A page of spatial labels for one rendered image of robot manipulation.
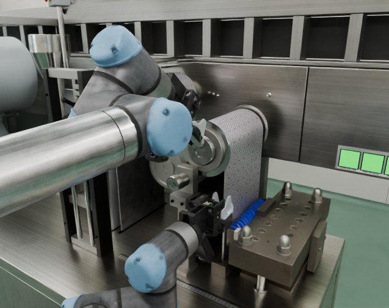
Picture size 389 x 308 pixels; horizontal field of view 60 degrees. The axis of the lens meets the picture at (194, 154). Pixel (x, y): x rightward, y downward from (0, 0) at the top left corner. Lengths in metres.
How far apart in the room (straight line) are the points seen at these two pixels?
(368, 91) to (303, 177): 2.72
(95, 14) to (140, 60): 0.97
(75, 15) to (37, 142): 1.28
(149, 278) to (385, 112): 0.74
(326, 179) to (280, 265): 2.85
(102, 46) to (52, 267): 0.70
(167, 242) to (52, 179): 0.35
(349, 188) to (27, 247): 3.03
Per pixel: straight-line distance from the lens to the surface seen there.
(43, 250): 1.17
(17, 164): 0.36
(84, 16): 1.58
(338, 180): 3.63
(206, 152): 0.83
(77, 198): 1.08
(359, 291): 2.53
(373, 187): 3.61
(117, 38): 0.56
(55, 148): 0.37
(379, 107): 1.04
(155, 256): 0.64
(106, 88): 0.55
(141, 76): 0.58
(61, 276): 1.04
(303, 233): 0.95
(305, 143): 1.09
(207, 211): 0.76
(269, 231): 0.94
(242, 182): 0.96
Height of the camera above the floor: 1.51
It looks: 19 degrees down
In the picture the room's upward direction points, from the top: straight up
